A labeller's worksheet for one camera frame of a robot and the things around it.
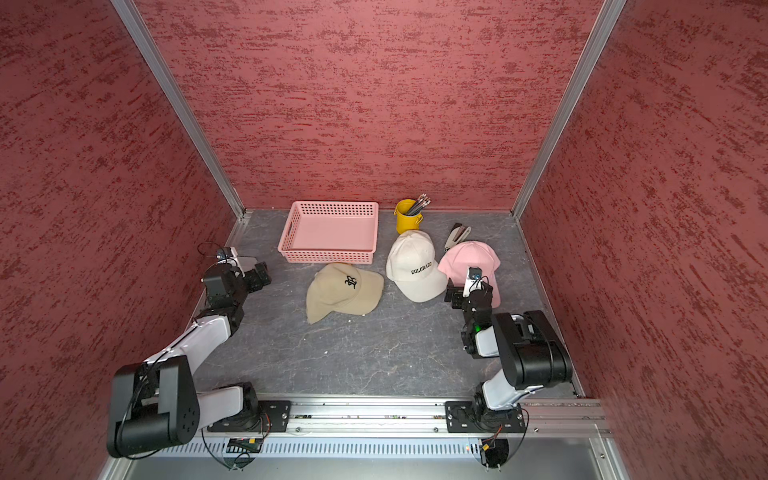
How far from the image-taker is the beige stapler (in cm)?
110

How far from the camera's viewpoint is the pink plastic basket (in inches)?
40.3

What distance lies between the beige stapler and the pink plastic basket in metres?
0.28
